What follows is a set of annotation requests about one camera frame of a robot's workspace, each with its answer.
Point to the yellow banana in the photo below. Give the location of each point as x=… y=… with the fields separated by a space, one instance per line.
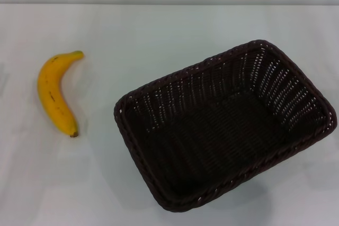
x=50 y=91

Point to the black woven rectangular basket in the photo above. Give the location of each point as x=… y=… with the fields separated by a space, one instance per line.
x=212 y=136

